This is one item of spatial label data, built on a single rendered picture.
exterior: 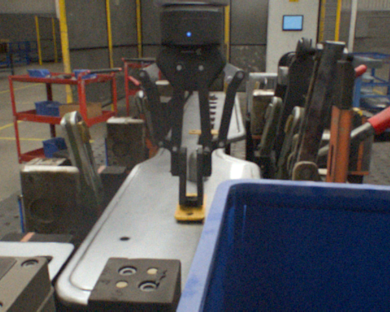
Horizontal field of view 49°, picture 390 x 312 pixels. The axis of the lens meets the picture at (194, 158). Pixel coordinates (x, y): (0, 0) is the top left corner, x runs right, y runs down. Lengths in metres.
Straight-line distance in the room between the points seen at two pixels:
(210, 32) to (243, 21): 8.02
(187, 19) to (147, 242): 0.25
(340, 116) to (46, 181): 0.40
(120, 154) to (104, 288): 0.72
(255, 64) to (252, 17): 0.86
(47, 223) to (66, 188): 0.06
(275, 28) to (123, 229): 7.25
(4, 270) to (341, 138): 0.31
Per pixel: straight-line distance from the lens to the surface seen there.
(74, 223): 0.65
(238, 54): 8.51
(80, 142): 0.61
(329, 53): 0.52
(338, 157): 0.44
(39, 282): 0.34
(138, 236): 0.50
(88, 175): 0.62
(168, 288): 0.26
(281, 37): 7.69
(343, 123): 0.43
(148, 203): 0.59
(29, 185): 0.65
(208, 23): 0.49
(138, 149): 0.95
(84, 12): 6.29
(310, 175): 0.53
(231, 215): 0.19
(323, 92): 0.52
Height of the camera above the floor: 1.22
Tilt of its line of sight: 16 degrees down
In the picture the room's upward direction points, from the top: straight up
